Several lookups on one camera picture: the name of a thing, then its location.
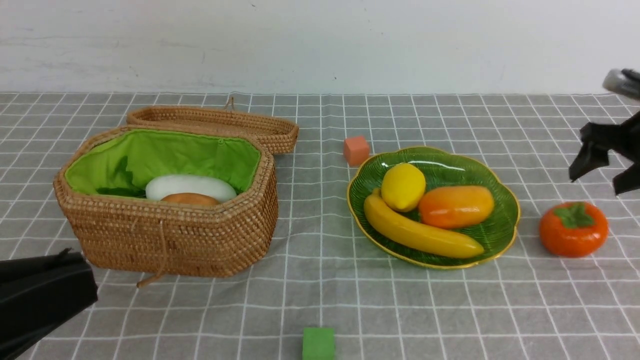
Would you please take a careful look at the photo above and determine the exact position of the woven wicker basket lid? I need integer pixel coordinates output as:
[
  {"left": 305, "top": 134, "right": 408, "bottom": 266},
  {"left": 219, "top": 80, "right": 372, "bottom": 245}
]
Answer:
[{"left": 126, "top": 99, "right": 300, "bottom": 155}]

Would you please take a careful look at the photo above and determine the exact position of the brown potato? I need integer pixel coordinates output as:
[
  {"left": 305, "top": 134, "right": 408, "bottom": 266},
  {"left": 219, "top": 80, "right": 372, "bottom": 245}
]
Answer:
[{"left": 161, "top": 193, "right": 220, "bottom": 207}]

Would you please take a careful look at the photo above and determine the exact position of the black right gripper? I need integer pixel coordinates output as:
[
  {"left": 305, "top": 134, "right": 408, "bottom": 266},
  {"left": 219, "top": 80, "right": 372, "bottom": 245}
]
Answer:
[{"left": 568, "top": 111, "right": 640, "bottom": 196}]

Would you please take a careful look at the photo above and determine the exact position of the yellow lemon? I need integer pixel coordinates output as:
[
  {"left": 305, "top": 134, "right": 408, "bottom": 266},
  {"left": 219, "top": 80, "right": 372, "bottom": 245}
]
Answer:
[{"left": 381, "top": 162, "right": 427, "bottom": 213}]

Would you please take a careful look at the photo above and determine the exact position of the orange mango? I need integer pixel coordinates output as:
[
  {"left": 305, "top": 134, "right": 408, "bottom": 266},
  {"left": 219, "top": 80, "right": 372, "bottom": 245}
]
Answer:
[{"left": 417, "top": 186, "right": 495, "bottom": 229}]

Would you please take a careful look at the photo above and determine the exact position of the woven wicker basket green lining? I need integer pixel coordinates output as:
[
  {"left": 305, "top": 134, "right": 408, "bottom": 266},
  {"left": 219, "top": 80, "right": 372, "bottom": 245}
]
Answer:
[{"left": 53, "top": 125, "right": 279, "bottom": 287}]

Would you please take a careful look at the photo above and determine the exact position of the white radish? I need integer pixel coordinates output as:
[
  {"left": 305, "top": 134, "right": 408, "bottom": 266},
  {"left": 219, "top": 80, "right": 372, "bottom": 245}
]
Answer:
[{"left": 145, "top": 174, "right": 238, "bottom": 203}]

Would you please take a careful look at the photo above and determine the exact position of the yellow banana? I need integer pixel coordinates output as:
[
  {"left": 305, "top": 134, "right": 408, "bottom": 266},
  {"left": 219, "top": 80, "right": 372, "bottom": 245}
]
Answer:
[{"left": 363, "top": 188, "right": 485, "bottom": 259}]

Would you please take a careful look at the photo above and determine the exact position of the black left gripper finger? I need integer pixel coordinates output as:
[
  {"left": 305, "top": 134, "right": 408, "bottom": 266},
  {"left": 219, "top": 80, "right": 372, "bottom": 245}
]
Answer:
[{"left": 0, "top": 248, "right": 98, "bottom": 360}]

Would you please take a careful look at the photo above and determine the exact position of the green leaf glass plate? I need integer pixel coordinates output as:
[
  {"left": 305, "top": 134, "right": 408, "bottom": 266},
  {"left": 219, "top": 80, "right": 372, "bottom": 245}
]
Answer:
[{"left": 346, "top": 146, "right": 521, "bottom": 270}]

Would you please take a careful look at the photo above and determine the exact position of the green foam cube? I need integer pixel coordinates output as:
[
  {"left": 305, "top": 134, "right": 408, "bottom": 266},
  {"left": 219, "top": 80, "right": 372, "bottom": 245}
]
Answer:
[{"left": 302, "top": 327, "right": 336, "bottom": 360}]

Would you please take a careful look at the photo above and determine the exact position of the orange foam cube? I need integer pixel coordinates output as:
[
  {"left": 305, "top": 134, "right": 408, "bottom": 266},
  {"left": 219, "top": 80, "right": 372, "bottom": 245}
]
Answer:
[{"left": 343, "top": 136, "right": 371, "bottom": 167}]

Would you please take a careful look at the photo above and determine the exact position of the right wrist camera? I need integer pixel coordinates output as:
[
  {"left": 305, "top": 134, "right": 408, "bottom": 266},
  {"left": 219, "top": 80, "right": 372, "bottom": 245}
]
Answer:
[{"left": 602, "top": 68, "right": 640, "bottom": 101}]

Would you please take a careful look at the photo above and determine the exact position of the orange persimmon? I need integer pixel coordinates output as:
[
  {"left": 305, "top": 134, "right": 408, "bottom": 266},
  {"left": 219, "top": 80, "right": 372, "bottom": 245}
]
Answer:
[{"left": 538, "top": 201, "right": 610, "bottom": 258}]

